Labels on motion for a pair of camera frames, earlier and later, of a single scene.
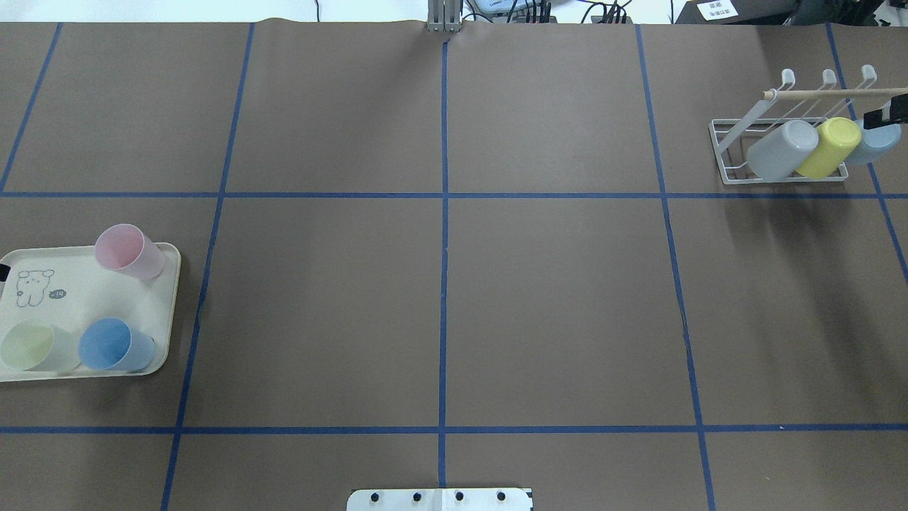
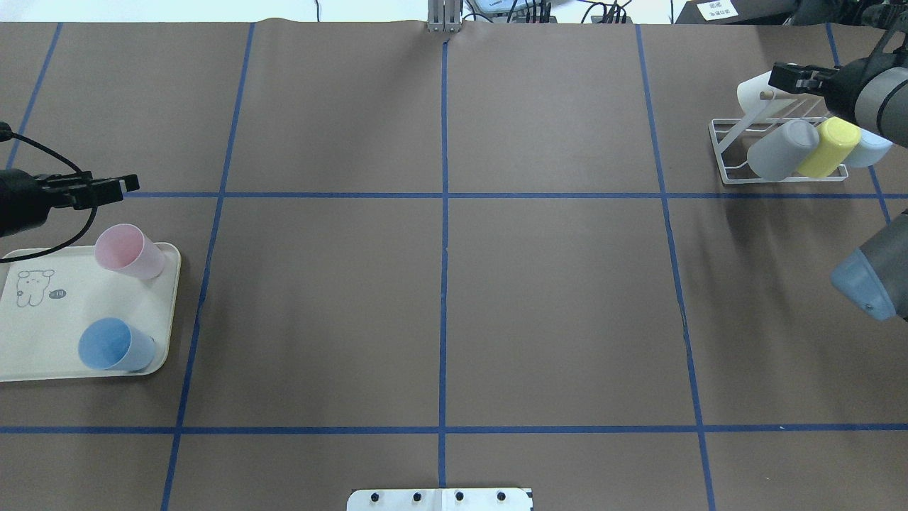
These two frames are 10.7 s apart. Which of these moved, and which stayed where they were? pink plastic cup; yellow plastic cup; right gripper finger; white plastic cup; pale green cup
Moved: right gripper finger; pale green cup
Stayed: pink plastic cup; white plastic cup; yellow plastic cup
